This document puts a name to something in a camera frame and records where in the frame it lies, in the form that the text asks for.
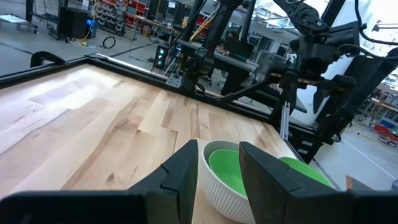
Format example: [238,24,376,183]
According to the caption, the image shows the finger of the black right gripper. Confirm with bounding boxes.
[279,81,300,116]
[312,86,331,114]

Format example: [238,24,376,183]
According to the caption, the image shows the black table clamp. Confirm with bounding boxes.
[30,50,68,68]

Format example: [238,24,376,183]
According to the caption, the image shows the black aluminium table frame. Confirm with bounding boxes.
[0,0,398,166]

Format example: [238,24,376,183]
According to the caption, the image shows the white ribbed bowl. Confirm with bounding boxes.
[200,139,257,224]

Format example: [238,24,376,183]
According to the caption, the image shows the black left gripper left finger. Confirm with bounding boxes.
[127,139,200,224]

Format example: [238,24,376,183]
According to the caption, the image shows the silver aluminium extrusion piece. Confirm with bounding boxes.
[280,101,290,141]

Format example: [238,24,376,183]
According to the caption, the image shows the grey table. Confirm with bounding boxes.
[0,14,39,34]

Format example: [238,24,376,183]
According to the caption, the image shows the red parts bin shelf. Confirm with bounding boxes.
[95,0,149,32]

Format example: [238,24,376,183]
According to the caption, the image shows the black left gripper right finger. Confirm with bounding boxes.
[239,141,355,224]

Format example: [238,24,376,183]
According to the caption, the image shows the yellow hose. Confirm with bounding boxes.
[188,7,218,43]

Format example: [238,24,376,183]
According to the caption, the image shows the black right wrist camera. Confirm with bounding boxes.
[326,21,361,47]

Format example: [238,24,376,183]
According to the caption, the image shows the black computer tower blue light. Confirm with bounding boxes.
[58,6,98,40]

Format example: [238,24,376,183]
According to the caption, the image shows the black device green lights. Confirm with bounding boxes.
[153,45,169,70]

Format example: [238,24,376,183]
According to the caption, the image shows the black cable coil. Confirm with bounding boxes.
[102,35,117,50]

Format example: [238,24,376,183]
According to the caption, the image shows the red cart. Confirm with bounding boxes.
[373,123,398,146]

